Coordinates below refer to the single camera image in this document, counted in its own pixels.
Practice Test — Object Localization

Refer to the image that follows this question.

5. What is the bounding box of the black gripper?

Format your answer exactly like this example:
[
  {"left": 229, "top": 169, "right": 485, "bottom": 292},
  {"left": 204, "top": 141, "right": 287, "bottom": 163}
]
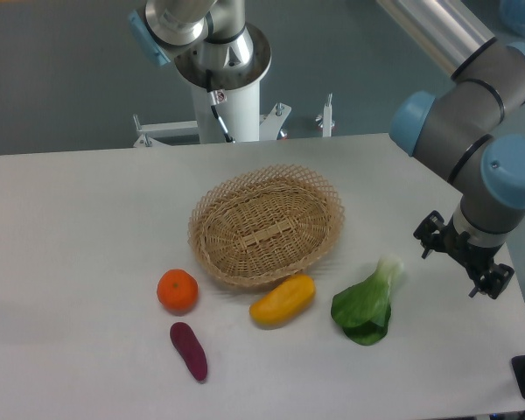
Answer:
[{"left": 413, "top": 210, "right": 515, "bottom": 300}]

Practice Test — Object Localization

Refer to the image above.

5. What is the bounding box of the green bok choy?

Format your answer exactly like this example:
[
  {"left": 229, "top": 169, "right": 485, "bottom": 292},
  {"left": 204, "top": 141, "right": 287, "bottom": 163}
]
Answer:
[{"left": 330, "top": 255, "right": 403, "bottom": 346}]

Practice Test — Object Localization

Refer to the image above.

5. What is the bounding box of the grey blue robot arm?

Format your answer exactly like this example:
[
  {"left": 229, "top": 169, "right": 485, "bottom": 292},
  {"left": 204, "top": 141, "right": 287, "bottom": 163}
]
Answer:
[{"left": 128, "top": 1, "right": 525, "bottom": 298}]

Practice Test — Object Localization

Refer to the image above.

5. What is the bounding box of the yellow mango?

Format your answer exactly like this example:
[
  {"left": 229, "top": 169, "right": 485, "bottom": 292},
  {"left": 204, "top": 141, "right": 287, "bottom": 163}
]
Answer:
[{"left": 249, "top": 274, "right": 316, "bottom": 327}]

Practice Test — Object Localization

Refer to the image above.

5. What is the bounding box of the woven wicker basket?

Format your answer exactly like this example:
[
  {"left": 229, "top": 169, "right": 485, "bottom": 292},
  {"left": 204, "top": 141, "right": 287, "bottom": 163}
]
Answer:
[{"left": 188, "top": 164, "right": 345, "bottom": 290}]

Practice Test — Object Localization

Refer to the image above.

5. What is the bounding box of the blue plastic bag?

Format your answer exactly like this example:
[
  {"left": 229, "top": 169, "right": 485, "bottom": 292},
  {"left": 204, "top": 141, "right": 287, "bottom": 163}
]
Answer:
[{"left": 499, "top": 0, "right": 525, "bottom": 38}]

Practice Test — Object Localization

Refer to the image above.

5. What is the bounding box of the orange tangerine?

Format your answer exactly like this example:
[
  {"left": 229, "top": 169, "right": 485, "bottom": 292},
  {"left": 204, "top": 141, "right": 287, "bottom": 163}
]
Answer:
[{"left": 157, "top": 269, "right": 199, "bottom": 313}]

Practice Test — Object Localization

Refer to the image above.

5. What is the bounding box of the purple sweet potato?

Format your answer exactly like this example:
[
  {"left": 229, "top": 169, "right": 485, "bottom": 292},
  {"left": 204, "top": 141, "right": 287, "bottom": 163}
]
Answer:
[{"left": 169, "top": 322, "right": 208, "bottom": 382}]

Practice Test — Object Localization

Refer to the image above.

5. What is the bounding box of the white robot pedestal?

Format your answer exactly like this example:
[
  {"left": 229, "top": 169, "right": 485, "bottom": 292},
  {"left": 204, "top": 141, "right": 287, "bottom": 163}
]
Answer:
[{"left": 174, "top": 23, "right": 271, "bottom": 144}]

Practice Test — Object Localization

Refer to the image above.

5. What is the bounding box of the black cable on pedestal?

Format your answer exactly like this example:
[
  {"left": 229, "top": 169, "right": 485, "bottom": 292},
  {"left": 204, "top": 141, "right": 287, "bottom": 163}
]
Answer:
[{"left": 205, "top": 68, "right": 235, "bottom": 144}]

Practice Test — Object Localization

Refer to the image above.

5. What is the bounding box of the white base leg frame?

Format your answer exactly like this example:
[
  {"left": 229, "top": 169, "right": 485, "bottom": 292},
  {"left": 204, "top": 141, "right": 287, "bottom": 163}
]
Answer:
[{"left": 133, "top": 93, "right": 335, "bottom": 148}]

